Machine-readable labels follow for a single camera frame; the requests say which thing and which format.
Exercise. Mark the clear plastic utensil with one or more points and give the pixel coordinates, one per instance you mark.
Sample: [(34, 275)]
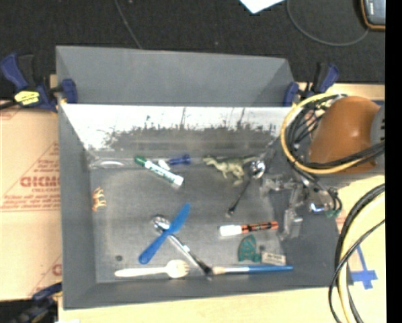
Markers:
[(111, 163)]

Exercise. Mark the orange and white marker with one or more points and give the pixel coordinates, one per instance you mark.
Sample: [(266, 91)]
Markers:
[(251, 228)]

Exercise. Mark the white printed label card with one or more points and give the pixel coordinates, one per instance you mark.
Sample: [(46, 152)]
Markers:
[(273, 258)]

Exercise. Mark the white plastic fork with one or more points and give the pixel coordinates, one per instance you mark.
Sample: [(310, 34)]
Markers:
[(154, 272)]

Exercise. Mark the green and white marker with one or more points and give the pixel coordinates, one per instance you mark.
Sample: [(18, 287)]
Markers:
[(160, 171)]

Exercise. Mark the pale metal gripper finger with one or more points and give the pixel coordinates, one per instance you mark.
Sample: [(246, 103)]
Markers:
[(292, 224), (275, 184)]

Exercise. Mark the orange toy animal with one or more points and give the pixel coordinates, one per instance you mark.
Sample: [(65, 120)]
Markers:
[(99, 198)]

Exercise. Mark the blue and white small marker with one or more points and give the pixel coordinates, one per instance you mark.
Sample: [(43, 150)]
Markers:
[(179, 160)]

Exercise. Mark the grey metal bin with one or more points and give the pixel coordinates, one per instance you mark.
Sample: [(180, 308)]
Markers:
[(201, 79)]

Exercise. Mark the green toy dinosaur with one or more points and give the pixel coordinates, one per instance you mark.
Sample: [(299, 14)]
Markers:
[(230, 168)]

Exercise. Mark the blue plastic knife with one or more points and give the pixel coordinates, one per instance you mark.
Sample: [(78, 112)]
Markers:
[(174, 229)]

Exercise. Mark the teal patterned flat piece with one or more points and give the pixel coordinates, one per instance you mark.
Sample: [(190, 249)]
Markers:
[(248, 249)]

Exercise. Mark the brown cardboard board, red print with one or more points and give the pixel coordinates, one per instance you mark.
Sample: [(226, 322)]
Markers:
[(26, 237)]

